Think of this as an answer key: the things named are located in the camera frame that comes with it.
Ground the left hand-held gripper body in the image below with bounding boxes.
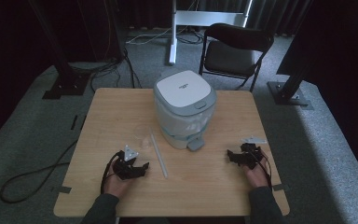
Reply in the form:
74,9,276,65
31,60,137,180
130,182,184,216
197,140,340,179
112,144,140,181

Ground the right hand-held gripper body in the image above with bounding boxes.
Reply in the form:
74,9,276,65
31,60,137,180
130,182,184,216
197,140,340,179
240,134,269,171

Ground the long white plastic tube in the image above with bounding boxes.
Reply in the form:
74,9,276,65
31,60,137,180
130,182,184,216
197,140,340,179
148,126,170,179

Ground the white and grey pedal bin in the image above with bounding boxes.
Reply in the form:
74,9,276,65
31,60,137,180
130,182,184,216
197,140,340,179
153,69,218,153

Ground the person's left hand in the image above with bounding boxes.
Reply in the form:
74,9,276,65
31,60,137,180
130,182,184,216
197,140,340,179
103,169,135,199

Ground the person's right hand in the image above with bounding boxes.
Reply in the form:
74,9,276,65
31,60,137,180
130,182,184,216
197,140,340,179
241,155,270,189

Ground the black metal stand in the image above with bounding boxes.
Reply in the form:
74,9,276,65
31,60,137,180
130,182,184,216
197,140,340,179
27,0,91,101
267,59,315,111

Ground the black folding chair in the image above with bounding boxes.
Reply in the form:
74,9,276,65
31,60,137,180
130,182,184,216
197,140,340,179
198,22,275,93

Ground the white metal stand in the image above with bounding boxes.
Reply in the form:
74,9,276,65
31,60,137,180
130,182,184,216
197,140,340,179
168,0,254,66

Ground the right hand-held gripper cable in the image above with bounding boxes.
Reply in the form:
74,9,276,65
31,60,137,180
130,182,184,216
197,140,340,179
253,147,273,191

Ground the hand-held gripper cable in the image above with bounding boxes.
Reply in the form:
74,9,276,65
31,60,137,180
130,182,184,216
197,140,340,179
100,150,125,196
253,147,273,191

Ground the left hand-held gripper cable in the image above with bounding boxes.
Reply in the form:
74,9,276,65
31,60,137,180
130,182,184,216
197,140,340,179
100,150,125,196

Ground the black floor cable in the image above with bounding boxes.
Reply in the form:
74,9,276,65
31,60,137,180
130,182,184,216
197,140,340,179
0,139,79,205

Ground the bundle of black cables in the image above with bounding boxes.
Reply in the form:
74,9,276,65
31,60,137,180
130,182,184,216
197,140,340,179
68,46,144,94

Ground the white floor cable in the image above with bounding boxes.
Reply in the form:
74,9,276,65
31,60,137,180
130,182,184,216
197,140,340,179
125,25,197,47

